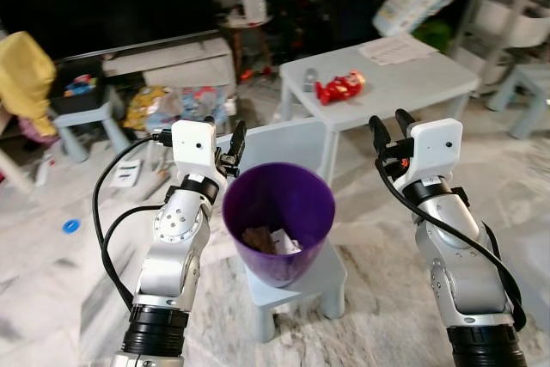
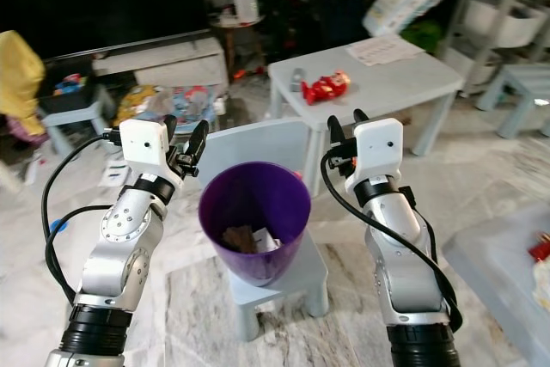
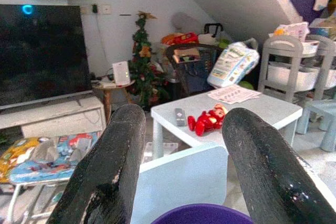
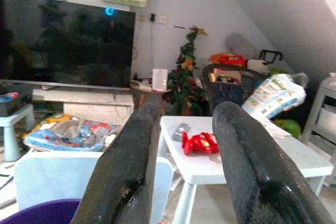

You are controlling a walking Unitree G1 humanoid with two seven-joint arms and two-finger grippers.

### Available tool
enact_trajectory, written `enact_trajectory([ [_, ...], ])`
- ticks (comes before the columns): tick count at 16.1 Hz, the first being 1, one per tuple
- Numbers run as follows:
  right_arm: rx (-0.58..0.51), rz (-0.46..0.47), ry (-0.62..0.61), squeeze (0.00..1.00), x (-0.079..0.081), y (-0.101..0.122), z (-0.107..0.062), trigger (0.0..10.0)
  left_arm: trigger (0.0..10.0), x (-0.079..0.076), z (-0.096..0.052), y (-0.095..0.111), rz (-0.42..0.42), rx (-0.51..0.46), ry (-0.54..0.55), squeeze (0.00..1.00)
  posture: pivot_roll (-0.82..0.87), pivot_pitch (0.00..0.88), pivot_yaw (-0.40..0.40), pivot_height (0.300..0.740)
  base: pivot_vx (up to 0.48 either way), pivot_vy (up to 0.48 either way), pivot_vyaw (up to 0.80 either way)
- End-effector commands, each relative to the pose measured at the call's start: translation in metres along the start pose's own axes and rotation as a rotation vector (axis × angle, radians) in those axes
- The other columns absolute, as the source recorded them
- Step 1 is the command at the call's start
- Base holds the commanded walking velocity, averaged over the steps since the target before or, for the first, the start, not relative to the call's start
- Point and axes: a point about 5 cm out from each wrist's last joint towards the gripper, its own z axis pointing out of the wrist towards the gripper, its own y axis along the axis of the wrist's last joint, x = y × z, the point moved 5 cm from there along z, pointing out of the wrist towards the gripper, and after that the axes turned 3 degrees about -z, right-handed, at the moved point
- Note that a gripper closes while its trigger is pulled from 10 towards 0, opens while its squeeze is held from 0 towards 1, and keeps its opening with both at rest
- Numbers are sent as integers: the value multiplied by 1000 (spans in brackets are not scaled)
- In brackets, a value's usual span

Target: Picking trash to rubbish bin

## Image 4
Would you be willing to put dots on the white television console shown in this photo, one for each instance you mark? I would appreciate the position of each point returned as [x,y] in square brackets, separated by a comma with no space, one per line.
[92,103]

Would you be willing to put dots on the grey remote control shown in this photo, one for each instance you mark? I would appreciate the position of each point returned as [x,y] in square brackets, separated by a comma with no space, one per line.
[181,130]

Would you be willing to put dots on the small pale blue stool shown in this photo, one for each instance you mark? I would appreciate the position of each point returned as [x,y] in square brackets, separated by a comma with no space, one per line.
[13,134]

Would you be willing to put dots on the white printed diaper pack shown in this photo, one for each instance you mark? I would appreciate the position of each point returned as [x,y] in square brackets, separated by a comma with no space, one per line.
[275,95]

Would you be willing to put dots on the crumpled red wrapper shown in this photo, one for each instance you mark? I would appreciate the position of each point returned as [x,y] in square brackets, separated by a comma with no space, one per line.
[202,144]

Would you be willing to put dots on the black wall plug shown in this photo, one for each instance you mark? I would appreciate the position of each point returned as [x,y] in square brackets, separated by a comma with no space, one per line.
[152,17]

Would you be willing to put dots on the purple rubbish bin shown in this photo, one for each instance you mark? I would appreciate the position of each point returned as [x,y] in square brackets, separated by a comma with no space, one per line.
[39,213]

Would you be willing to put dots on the white upright box device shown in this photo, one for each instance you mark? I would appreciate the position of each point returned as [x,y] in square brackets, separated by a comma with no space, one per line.
[160,79]

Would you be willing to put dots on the navy blue bag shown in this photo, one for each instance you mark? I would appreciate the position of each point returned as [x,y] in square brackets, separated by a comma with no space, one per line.
[228,95]

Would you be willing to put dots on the black storage box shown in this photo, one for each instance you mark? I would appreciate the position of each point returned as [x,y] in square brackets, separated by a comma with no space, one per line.
[15,103]

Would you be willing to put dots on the red plastic toy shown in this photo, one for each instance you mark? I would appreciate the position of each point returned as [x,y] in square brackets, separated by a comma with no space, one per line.
[231,60]

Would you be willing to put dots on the grey tiered storage trolley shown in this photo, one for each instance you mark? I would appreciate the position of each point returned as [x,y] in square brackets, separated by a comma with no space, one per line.
[315,119]

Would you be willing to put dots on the small decorated christmas tree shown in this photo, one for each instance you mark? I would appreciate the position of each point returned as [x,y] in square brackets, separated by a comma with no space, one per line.
[187,77]

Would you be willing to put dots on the white wall socket plate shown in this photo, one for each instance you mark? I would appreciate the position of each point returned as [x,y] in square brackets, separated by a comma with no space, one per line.
[162,19]

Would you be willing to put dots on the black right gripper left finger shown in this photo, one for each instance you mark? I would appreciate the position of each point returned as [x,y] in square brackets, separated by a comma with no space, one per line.
[123,171]

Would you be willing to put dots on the large black flat television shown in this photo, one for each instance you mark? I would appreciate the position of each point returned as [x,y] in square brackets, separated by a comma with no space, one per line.
[65,45]

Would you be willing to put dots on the printed paper sheet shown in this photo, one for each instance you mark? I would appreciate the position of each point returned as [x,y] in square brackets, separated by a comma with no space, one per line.
[278,129]

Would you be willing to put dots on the green plastic toy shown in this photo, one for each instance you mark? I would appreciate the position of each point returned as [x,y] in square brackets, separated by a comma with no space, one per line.
[288,128]

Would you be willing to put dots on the round wooden side table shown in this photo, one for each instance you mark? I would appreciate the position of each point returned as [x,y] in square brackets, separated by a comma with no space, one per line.
[147,95]

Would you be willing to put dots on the colourful baby play mat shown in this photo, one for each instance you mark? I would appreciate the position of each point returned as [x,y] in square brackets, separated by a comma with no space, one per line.
[65,132]

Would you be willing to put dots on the white low kids table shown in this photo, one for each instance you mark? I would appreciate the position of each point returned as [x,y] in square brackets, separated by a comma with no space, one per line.
[204,166]

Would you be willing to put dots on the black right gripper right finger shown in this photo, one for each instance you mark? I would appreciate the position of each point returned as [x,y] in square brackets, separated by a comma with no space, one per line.
[257,176]

